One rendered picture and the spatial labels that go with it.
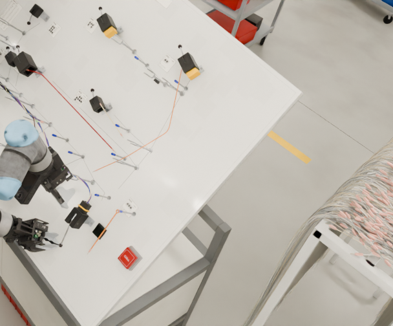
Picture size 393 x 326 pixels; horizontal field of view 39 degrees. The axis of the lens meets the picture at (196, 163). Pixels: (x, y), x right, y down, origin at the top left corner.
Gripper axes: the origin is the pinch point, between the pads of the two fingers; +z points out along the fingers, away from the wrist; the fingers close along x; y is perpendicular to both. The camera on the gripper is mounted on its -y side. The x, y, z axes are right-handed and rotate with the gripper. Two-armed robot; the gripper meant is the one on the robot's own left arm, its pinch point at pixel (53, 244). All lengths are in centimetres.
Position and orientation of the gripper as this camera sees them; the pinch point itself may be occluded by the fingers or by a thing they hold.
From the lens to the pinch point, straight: 189.6
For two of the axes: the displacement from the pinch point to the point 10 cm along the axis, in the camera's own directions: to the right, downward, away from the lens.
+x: 0.6, -9.0, 4.2
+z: 6.0, 3.7, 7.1
